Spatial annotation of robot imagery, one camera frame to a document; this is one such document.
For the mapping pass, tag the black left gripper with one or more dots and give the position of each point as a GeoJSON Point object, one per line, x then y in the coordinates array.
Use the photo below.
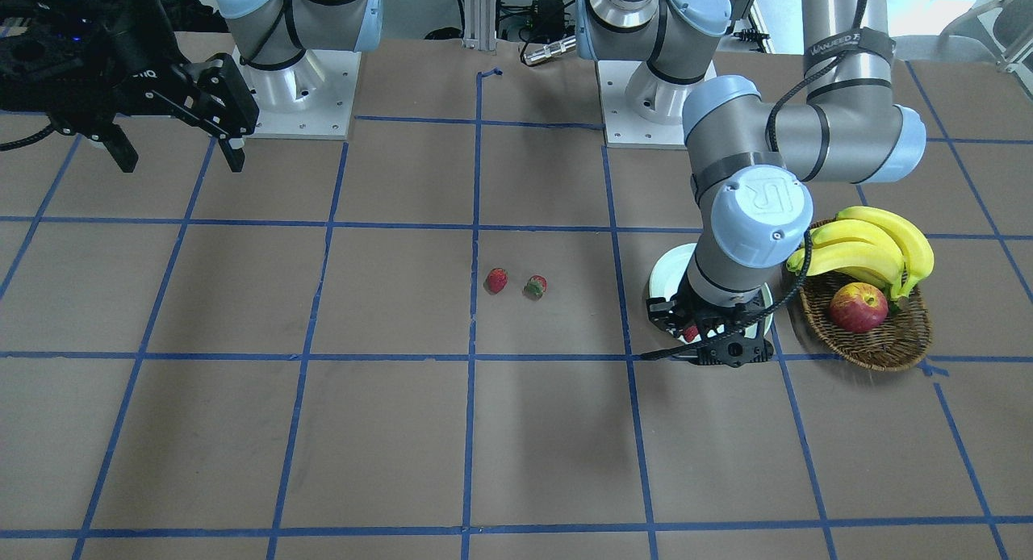
{"type": "Point", "coordinates": [663, 312]}

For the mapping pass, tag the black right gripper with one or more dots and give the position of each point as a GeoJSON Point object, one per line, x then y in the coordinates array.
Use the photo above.
{"type": "Point", "coordinates": [135, 50]}

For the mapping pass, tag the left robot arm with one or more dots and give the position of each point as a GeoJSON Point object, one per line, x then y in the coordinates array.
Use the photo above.
{"type": "Point", "coordinates": [751, 160]}

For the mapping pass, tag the red apple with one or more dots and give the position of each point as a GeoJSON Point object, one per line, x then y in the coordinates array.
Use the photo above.
{"type": "Point", "coordinates": [858, 307]}

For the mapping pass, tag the yellow banana bunch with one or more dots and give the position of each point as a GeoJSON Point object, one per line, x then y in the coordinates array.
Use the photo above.
{"type": "Point", "coordinates": [872, 245]}

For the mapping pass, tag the brown wicker basket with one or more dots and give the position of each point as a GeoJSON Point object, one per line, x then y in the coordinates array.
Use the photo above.
{"type": "Point", "coordinates": [899, 343]}

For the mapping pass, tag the black power adapter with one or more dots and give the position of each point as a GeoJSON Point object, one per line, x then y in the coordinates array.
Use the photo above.
{"type": "Point", "coordinates": [548, 19]}

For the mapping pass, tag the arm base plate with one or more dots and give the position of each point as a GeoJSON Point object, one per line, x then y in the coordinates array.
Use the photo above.
{"type": "Point", "coordinates": [311, 100]}
{"type": "Point", "coordinates": [640, 111]}

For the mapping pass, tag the aluminium frame post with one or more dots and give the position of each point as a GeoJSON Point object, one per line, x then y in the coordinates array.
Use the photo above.
{"type": "Point", "coordinates": [479, 31]}

